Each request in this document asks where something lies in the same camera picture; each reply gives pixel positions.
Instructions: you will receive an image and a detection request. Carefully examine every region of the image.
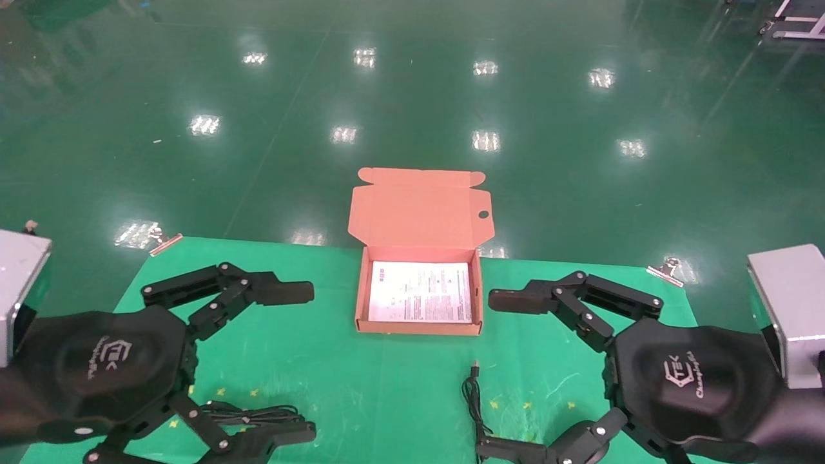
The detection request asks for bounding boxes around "black wired mouse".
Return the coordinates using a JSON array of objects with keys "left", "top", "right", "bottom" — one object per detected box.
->
[{"left": 461, "top": 361, "right": 494, "bottom": 447}]

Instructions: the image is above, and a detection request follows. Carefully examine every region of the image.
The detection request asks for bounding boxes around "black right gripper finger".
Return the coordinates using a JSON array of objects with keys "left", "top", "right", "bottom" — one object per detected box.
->
[
  {"left": 488, "top": 271, "right": 665, "bottom": 353},
  {"left": 476, "top": 406, "right": 694, "bottom": 464}
]

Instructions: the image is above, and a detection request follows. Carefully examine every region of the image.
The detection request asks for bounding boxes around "white metal cart frame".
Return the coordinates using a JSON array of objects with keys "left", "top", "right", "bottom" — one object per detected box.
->
[{"left": 759, "top": 0, "right": 825, "bottom": 41}]

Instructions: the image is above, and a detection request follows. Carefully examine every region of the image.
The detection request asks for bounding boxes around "metal binder clip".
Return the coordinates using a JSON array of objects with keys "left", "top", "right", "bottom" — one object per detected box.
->
[
  {"left": 148, "top": 224, "right": 184, "bottom": 257},
  {"left": 646, "top": 256, "right": 685, "bottom": 288}
]

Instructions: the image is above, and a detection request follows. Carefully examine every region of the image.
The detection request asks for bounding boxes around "green table mat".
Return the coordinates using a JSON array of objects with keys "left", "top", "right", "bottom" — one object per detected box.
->
[{"left": 19, "top": 237, "right": 710, "bottom": 464}]

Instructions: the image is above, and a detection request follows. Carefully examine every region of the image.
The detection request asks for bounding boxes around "orange cardboard box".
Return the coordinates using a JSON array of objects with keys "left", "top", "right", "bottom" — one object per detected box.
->
[{"left": 347, "top": 168, "right": 496, "bottom": 336}]

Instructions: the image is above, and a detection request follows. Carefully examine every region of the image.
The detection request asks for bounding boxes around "black data cable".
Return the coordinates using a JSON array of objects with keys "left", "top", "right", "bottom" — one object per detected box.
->
[{"left": 200, "top": 401, "right": 305, "bottom": 427}]

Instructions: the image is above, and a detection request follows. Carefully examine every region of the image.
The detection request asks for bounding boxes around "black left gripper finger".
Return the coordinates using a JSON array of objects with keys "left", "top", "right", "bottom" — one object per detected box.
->
[
  {"left": 141, "top": 262, "right": 315, "bottom": 342},
  {"left": 84, "top": 394, "right": 318, "bottom": 464}
]

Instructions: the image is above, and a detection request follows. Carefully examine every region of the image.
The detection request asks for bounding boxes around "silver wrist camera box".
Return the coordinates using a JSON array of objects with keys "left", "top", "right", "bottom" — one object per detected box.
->
[
  {"left": 748, "top": 244, "right": 825, "bottom": 390},
  {"left": 0, "top": 220, "right": 53, "bottom": 368}
]

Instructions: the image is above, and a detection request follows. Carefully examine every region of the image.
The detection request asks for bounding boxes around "white instruction leaflet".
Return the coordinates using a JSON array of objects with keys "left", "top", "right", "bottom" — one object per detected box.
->
[{"left": 367, "top": 261, "right": 474, "bottom": 324}]

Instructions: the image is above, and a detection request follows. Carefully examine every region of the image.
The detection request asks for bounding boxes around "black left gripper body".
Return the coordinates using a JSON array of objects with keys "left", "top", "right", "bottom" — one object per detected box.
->
[{"left": 0, "top": 305, "right": 197, "bottom": 450}]

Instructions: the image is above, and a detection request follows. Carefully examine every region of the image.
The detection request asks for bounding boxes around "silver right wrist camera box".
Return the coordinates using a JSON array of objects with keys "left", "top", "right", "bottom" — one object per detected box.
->
[{"left": 748, "top": 244, "right": 825, "bottom": 390}]

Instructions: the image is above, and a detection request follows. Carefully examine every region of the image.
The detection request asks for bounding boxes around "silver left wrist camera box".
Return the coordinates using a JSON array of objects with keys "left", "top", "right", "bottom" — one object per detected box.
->
[{"left": 0, "top": 220, "right": 53, "bottom": 368}]

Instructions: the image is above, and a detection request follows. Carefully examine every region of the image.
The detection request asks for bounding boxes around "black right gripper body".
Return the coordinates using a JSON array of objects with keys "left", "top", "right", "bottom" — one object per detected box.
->
[{"left": 606, "top": 319, "right": 825, "bottom": 464}]

